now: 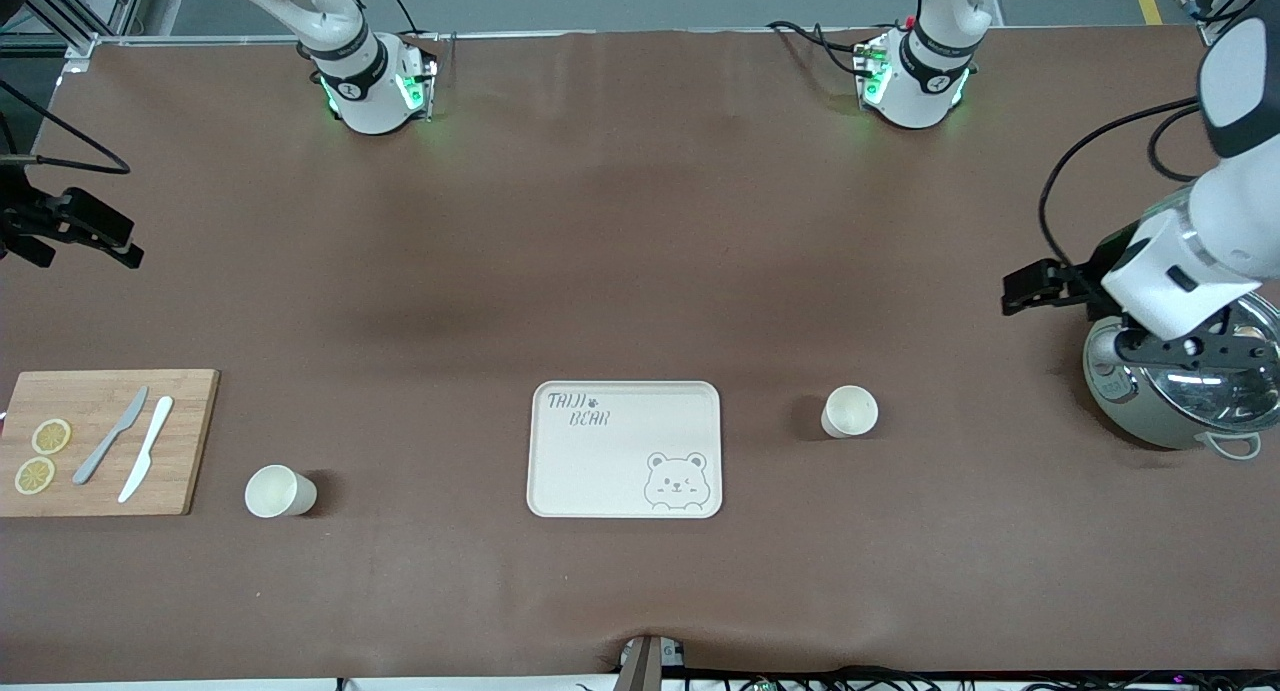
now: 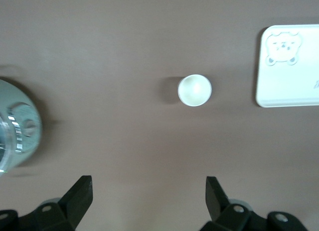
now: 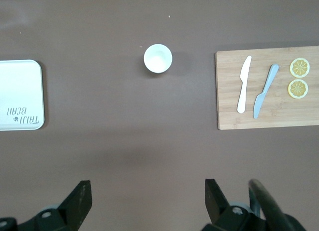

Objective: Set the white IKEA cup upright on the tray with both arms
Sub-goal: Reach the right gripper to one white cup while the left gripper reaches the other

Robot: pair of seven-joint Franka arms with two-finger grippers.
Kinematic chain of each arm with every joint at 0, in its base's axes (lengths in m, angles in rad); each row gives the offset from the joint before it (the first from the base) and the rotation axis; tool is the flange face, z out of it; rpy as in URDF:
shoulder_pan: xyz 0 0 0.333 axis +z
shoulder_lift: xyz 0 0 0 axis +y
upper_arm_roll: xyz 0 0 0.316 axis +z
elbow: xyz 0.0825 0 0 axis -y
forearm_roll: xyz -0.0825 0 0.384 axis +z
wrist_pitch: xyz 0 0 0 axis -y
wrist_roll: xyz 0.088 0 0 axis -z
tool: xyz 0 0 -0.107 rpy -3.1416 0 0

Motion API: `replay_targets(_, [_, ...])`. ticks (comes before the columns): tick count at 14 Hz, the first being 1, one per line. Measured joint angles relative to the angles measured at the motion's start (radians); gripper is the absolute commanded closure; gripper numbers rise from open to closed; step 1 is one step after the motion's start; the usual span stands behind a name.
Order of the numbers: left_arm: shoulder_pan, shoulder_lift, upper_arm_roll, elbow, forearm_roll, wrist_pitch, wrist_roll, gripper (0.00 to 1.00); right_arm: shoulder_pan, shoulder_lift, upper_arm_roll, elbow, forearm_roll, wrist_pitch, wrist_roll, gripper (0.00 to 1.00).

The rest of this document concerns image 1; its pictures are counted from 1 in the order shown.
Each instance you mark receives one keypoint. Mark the aluminium frame profile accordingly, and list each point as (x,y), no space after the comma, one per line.
(85,16)
(1225,6)

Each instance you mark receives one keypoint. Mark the white plastic cup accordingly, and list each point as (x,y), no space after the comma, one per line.
(275,492)
(850,411)

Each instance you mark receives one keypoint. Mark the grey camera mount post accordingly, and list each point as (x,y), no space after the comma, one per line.
(648,663)

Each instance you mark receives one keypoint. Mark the beige bear print tray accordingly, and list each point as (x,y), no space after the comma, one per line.
(610,466)

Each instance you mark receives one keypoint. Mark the bamboo cutting board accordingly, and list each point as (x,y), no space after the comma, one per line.
(170,461)

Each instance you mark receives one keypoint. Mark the yellow lemon slice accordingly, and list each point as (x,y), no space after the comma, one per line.
(51,436)
(34,475)

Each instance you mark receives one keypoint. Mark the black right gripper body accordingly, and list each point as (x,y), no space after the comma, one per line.
(22,218)

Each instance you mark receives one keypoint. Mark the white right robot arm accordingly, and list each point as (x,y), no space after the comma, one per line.
(365,81)

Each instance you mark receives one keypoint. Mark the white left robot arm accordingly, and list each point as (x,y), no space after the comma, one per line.
(1190,271)

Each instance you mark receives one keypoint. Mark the grey plastic knife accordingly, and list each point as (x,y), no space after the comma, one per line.
(110,439)

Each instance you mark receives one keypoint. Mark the white plastic knife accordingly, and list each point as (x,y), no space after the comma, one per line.
(146,451)

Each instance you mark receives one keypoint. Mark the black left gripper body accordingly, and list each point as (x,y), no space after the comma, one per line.
(1087,272)

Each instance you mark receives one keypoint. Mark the silver green rice cooker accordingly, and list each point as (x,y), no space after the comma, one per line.
(1180,411)

